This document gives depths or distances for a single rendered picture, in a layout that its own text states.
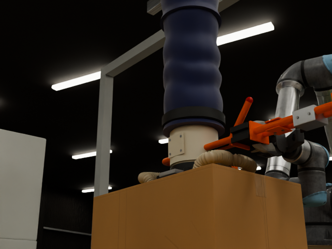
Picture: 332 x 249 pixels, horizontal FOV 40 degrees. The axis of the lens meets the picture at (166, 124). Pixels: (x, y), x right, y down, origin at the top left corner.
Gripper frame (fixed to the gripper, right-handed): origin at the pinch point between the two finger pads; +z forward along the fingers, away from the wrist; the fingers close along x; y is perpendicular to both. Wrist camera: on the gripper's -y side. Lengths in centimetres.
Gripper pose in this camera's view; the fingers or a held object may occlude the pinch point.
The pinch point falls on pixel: (256, 133)
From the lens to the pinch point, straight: 140.1
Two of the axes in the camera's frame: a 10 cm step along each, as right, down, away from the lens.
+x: 0.1, -9.4, 3.5
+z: -7.7, -2.3, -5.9
